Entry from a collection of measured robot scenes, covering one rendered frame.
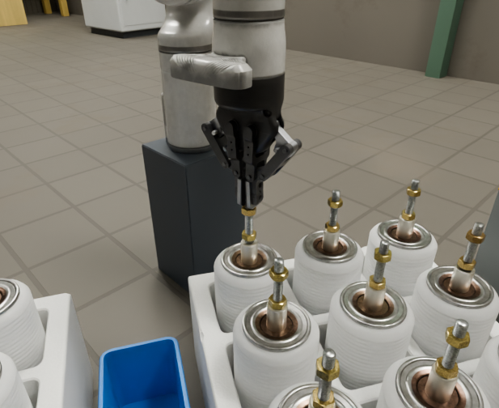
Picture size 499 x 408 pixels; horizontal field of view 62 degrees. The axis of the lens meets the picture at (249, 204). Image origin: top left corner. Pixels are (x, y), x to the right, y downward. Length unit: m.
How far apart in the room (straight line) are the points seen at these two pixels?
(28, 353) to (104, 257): 0.47
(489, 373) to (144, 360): 0.45
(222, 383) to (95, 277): 0.54
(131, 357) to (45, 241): 0.56
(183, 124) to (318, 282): 0.36
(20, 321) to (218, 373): 0.24
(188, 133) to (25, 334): 0.40
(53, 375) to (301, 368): 0.29
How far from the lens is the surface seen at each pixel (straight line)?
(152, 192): 0.84
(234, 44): 0.41
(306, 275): 0.58
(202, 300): 0.61
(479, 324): 0.56
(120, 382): 0.70
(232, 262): 0.55
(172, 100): 0.73
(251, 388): 0.49
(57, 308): 0.65
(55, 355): 0.59
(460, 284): 0.56
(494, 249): 0.73
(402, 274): 0.63
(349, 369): 0.53
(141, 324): 0.85
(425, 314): 0.56
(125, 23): 4.33
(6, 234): 1.22
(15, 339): 0.58
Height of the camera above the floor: 0.59
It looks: 30 degrees down
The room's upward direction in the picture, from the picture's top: straight up
